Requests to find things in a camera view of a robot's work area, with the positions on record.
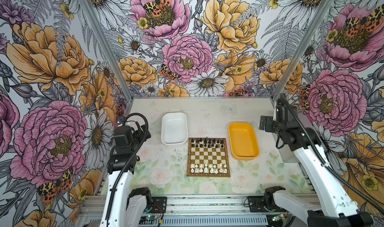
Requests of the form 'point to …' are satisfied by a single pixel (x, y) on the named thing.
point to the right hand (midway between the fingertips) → (272, 125)
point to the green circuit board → (150, 217)
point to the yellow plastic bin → (243, 141)
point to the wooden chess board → (207, 157)
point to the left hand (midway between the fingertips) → (138, 134)
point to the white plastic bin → (174, 130)
